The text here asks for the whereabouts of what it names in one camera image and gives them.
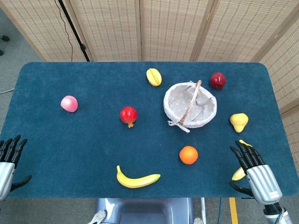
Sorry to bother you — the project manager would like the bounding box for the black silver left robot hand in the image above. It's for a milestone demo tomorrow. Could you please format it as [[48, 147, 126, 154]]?
[[0, 134, 33, 202]]

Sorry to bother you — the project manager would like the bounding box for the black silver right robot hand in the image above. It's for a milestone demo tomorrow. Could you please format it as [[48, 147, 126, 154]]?
[[229, 140, 283, 207]]

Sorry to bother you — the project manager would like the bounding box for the orange fruit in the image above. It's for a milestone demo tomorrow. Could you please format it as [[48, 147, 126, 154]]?
[[179, 146, 199, 165]]

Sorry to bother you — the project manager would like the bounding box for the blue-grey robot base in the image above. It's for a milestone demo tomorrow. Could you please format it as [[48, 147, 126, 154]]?
[[94, 197, 195, 224]]

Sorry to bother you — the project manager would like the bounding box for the cloth-lined wicker basket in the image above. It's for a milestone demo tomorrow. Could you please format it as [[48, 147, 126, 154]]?
[[163, 79, 218, 134]]

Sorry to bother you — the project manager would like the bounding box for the yellow floor tape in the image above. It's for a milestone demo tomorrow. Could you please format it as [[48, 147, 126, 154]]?
[[228, 197, 239, 224]]

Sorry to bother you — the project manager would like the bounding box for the yellow pear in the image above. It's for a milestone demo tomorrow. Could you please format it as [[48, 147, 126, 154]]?
[[229, 112, 249, 133]]

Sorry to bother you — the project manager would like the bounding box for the white table leg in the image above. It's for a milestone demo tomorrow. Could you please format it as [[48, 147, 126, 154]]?
[[200, 197, 207, 224]]

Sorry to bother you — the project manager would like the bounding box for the pink peach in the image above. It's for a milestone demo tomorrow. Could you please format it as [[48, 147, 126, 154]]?
[[60, 95, 78, 113]]

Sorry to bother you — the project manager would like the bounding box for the blue felt table mat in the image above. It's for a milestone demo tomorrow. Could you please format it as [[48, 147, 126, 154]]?
[[0, 61, 296, 199]]

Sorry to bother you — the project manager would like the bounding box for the dark red apple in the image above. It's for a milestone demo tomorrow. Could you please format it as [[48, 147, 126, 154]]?
[[209, 72, 227, 90]]

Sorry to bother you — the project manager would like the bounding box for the red pomegranate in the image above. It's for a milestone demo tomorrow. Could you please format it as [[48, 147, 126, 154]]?
[[120, 106, 138, 129]]

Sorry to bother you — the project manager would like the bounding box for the yellow starfruit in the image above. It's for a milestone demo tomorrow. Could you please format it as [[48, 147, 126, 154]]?
[[146, 68, 163, 87]]

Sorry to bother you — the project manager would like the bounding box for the black tripod pole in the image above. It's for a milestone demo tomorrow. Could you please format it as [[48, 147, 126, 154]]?
[[57, 0, 94, 62]]

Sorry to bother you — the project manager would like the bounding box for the blue cable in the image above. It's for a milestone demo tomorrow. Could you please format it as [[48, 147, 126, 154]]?
[[218, 197, 223, 224]]

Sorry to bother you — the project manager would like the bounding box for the thin black hanging cable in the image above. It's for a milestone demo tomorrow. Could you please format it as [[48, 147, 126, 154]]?
[[54, 0, 74, 62]]

